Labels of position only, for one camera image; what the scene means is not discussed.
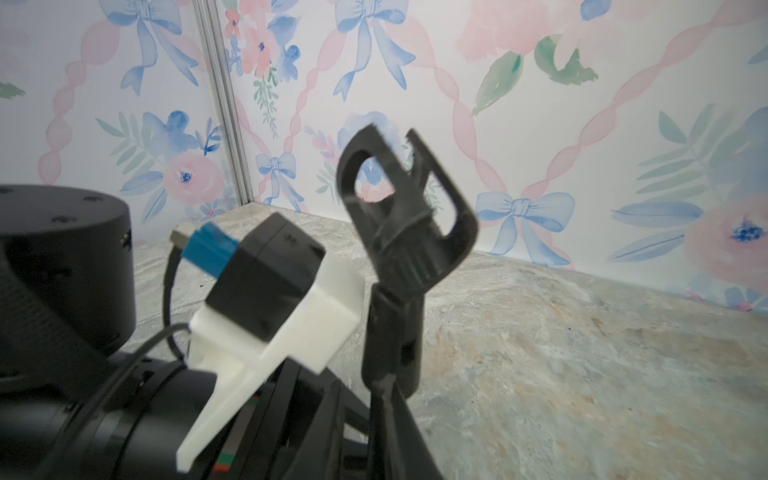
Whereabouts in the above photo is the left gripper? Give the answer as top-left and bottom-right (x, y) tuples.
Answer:
(205, 360), (370, 479)

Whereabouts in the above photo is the right aluminium corner post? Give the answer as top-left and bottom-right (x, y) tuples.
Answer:
(193, 0), (254, 205)

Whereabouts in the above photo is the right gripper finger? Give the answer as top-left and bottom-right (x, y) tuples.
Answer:
(366, 375), (443, 480)

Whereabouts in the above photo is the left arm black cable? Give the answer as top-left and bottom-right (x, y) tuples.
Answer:
(35, 242), (193, 480)

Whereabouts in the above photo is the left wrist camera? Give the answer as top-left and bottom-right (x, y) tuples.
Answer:
(171, 213), (365, 473)

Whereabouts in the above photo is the black microphone stand pole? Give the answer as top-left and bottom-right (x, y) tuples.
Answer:
(337, 124), (479, 397)

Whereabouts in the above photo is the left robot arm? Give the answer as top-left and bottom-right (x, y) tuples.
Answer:
(1, 185), (369, 479)

